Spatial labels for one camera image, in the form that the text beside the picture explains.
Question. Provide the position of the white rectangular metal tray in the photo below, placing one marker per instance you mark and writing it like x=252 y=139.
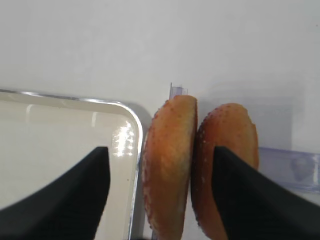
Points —
x=42 y=136

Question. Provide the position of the sesame bun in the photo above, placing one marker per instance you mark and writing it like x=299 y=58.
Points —
x=166 y=165
x=228 y=125

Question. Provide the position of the clear holder for top buns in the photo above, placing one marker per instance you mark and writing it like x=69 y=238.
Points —
x=294 y=170

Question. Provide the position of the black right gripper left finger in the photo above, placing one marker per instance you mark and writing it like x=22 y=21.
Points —
x=69 y=208

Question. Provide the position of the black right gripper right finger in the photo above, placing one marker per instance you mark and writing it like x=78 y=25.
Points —
x=252 y=207

